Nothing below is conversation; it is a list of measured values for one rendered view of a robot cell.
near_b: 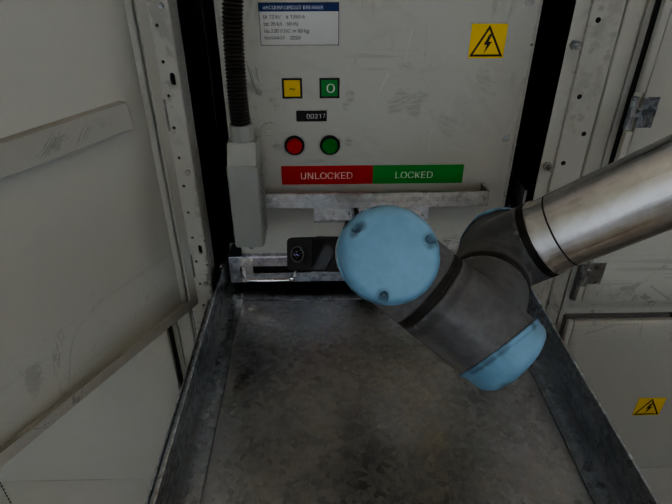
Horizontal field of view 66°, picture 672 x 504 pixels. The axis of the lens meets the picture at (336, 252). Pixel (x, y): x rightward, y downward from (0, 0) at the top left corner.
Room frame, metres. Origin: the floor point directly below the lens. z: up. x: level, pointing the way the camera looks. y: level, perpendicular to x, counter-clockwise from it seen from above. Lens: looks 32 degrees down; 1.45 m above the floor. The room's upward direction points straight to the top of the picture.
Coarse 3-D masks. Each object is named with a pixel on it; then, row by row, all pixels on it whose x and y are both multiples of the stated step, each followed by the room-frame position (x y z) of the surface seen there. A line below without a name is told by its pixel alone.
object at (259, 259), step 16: (240, 256) 0.84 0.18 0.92; (256, 256) 0.84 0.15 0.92; (272, 256) 0.84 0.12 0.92; (240, 272) 0.83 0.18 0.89; (256, 272) 0.84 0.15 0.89; (272, 272) 0.84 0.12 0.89; (288, 272) 0.84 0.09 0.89; (304, 272) 0.84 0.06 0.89; (320, 272) 0.84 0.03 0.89; (336, 272) 0.84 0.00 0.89
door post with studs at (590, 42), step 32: (576, 0) 0.82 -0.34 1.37; (608, 0) 0.82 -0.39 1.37; (576, 32) 0.82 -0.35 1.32; (608, 32) 0.82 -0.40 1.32; (576, 64) 0.82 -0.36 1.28; (576, 96) 0.82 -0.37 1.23; (576, 128) 0.82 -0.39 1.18; (544, 160) 0.82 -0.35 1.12; (576, 160) 0.82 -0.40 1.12; (544, 192) 0.82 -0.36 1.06; (544, 288) 0.82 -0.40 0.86
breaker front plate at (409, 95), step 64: (256, 0) 0.85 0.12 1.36; (320, 0) 0.85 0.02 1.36; (384, 0) 0.85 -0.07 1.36; (448, 0) 0.85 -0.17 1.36; (512, 0) 0.86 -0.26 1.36; (256, 64) 0.85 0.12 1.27; (320, 64) 0.85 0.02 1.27; (384, 64) 0.85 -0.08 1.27; (448, 64) 0.85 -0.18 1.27; (512, 64) 0.86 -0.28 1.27; (256, 128) 0.85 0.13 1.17; (320, 128) 0.85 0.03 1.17; (384, 128) 0.85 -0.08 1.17; (448, 128) 0.85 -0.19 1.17; (512, 128) 0.86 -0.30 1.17; (320, 192) 0.85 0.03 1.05
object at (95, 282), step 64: (0, 0) 0.64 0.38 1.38; (64, 0) 0.72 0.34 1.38; (0, 64) 0.62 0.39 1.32; (64, 64) 0.70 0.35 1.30; (128, 64) 0.79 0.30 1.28; (0, 128) 0.60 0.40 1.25; (64, 128) 0.65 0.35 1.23; (128, 128) 0.74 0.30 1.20; (0, 192) 0.58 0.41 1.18; (64, 192) 0.65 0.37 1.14; (128, 192) 0.74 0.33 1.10; (0, 256) 0.55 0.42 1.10; (64, 256) 0.63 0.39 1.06; (128, 256) 0.72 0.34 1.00; (0, 320) 0.53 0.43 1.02; (64, 320) 0.60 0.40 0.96; (128, 320) 0.69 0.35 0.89; (0, 384) 0.50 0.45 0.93; (64, 384) 0.57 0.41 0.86; (0, 448) 0.47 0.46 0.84
